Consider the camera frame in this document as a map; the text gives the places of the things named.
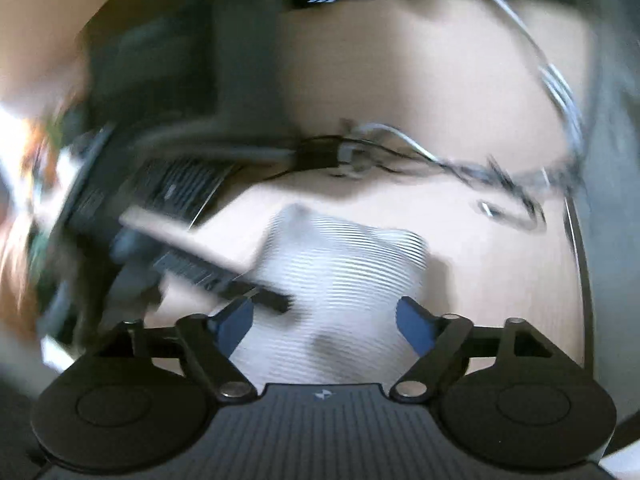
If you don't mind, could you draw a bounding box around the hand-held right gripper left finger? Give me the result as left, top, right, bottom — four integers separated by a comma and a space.
92, 295, 256, 404

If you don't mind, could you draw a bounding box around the black keyboard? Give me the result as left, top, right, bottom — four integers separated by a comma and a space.
139, 156, 237, 227

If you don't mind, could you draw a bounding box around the black plug cable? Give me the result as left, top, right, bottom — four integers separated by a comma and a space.
476, 195, 549, 234

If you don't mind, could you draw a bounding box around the black power adapter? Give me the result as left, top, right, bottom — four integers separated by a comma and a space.
294, 139, 357, 172

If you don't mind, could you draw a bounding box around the striped shirt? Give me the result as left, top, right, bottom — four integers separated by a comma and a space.
227, 203, 432, 386

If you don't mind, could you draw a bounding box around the black cable bundle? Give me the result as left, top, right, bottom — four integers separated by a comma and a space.
270, 135, 586, 233

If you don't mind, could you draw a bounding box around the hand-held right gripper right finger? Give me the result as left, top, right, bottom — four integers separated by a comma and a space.
390, 296, 553, 404

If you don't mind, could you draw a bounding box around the computer monitor on left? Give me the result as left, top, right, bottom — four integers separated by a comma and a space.
85, 0, 301, 161

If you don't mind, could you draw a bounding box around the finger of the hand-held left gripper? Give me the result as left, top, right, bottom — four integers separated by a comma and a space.
150, 250, 295, 315

